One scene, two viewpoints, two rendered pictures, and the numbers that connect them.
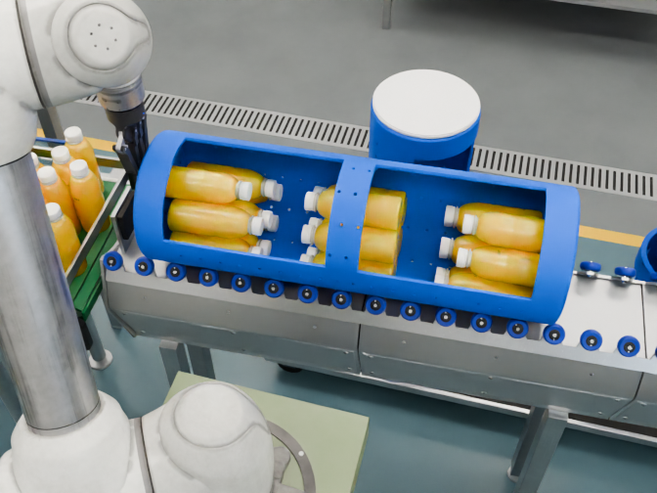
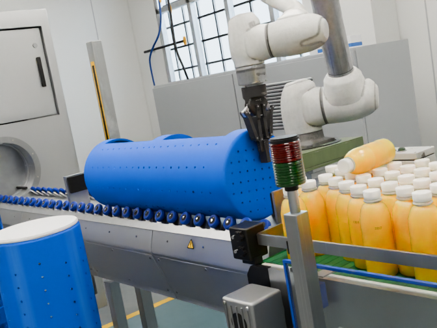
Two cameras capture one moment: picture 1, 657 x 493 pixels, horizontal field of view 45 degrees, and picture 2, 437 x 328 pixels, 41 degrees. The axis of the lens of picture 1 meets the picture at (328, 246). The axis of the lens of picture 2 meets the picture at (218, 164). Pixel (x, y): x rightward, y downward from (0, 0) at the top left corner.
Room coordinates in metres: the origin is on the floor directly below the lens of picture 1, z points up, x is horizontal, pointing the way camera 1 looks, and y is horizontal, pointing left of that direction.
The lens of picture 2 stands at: (2.73, 1.39, 1.39)
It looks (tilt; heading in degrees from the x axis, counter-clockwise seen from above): 8 degrees down; 218
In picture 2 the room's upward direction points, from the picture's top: 10 degrees counter-clockwise
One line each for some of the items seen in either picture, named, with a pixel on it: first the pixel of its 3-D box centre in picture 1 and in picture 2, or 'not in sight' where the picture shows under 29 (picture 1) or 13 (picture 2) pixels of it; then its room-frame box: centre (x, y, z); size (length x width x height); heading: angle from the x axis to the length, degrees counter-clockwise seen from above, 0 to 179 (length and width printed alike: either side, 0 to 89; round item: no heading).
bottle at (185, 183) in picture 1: (201, 185); not in sight; (1.22, 0.27, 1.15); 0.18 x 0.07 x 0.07; 78
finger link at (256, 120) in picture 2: (135, 140); (256, 123); (1.25, 0.39, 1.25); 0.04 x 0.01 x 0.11; 78
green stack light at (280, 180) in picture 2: not in sight; (289, 172); (1.70, 0.76, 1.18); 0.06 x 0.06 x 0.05
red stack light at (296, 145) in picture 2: not in sight; (285, 151); (1.70, 0.76, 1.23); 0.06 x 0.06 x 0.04
